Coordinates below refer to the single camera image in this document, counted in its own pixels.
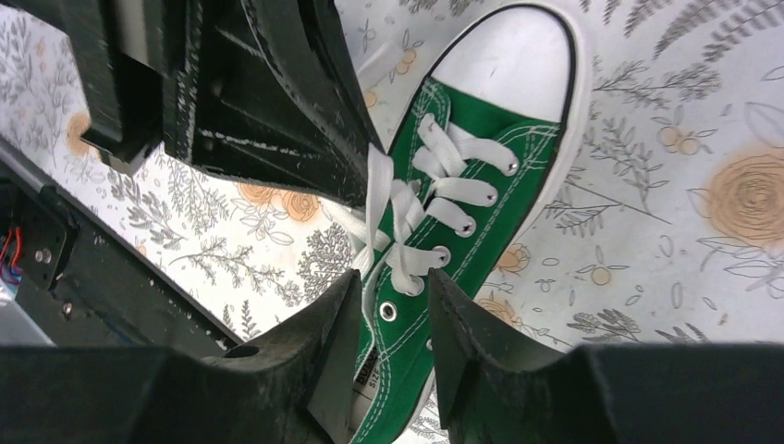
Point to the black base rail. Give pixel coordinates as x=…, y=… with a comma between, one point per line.
x=68, y=280

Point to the floral table mat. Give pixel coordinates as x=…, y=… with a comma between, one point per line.
x=668, y=227

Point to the green canvas sneaker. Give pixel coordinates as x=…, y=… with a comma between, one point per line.
x=483, y=146

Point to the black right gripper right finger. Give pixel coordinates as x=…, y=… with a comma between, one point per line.
x=495, y=385

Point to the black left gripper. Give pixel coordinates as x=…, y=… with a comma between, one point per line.
x=261, y=92

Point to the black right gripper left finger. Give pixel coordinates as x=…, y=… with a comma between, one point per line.
x=293, y=384

